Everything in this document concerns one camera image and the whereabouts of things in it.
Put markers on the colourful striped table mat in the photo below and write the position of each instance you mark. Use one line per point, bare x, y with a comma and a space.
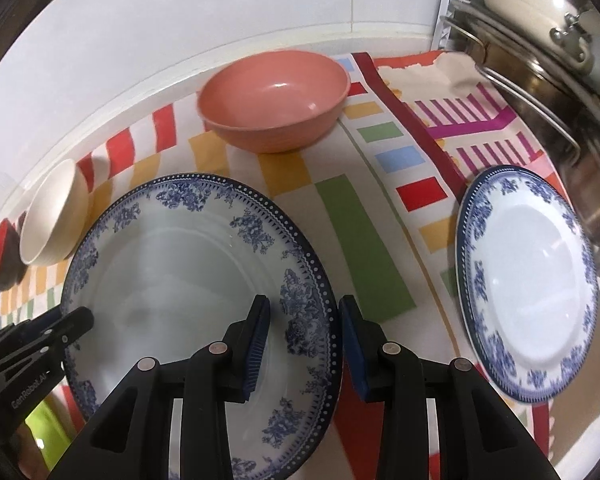
365, 240

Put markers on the stainless steel dish rack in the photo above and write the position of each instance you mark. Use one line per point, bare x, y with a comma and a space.
545, 90

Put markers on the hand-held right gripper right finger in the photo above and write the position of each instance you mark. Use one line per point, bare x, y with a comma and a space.
352, 350

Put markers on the large blue floral plate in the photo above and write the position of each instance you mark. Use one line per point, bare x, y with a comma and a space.
180, 260

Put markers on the small blue floral plate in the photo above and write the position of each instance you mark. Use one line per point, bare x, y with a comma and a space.
530, 280

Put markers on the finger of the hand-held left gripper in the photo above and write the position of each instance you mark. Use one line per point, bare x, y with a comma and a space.
40, 321
77, 322

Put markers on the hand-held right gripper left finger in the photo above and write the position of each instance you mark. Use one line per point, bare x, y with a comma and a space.
259, 350

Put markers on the green plastic item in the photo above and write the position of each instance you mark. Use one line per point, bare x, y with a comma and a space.
47, 425

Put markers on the white plastic rack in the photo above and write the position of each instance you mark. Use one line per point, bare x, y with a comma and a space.
450, 5

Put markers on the red and black bowl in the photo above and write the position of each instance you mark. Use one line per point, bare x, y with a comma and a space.
11, 265

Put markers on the pink bowl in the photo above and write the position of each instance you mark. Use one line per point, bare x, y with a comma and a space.
280, 125

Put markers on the cream bowl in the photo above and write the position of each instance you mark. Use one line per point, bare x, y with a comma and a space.
60, 210

